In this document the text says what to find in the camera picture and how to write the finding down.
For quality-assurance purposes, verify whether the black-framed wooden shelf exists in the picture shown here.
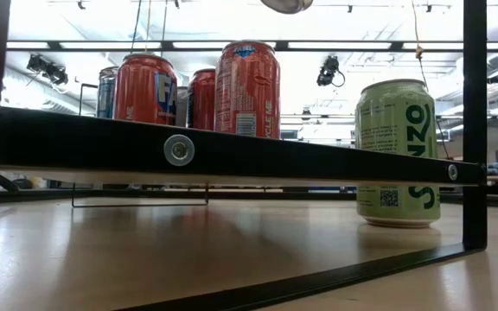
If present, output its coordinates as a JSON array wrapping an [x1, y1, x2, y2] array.
[[0, 0, 488, 311]]

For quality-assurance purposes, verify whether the red Fanta can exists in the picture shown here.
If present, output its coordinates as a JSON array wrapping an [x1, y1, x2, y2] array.
[[113, 53, 179, 127], [214, 40, 281, 139]]

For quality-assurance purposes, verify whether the pale silver beverage can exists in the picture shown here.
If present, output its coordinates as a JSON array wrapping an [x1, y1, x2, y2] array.
[[175, 86, 191, 129]]

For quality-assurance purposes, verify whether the blue energy drink can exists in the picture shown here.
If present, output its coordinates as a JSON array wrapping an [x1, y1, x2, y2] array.
[[96, 66, 120, 120]]

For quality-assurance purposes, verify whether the light green Sanzo can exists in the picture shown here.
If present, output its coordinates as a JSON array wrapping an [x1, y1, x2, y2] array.
[[354, 79, 442, 229]]

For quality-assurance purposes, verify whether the black table frame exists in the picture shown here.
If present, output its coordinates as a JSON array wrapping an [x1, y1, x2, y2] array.
[[0, 170, 498, 211]]

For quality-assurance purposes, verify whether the black ceiling rail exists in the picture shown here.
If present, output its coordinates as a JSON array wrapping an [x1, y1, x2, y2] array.
[[0, 40, 498, 54]]

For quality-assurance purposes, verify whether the dark red black-print can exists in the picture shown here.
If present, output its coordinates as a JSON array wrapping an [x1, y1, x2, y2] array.
[[187, 67, 218, 130]]

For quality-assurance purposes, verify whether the dark green soda can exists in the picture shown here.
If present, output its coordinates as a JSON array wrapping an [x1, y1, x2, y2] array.
[[259, 0, 315, 16]]

